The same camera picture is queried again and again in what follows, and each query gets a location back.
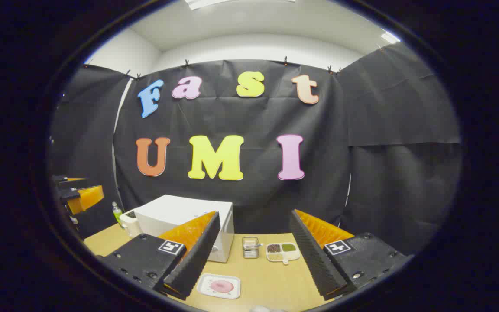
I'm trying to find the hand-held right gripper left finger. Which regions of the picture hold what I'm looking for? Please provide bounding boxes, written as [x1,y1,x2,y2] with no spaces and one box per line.
[96,211,222,301]

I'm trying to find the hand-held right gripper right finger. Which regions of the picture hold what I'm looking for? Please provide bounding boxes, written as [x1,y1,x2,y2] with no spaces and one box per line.
[288,209,415,301]

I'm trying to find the white square plate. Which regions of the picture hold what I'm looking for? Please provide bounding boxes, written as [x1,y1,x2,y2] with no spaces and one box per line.
[197,273,241,299]

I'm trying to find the pink round food slice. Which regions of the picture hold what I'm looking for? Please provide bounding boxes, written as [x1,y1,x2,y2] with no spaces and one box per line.
[210,280,234,293]

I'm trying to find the white microwave oven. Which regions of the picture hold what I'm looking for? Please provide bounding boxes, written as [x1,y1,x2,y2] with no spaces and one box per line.
[133,195,235,263]

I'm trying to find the white divided grain dish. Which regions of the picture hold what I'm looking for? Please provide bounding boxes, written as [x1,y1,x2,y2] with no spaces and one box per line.
[266,242,301,265]

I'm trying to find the ceiling light panel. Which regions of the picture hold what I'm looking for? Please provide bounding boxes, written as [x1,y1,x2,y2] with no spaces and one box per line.
[381,29,401,45]
[185,0,295,10]

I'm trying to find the wire mesh utensil holder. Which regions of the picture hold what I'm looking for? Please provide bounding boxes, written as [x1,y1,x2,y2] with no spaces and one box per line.
[242,236,261,259]

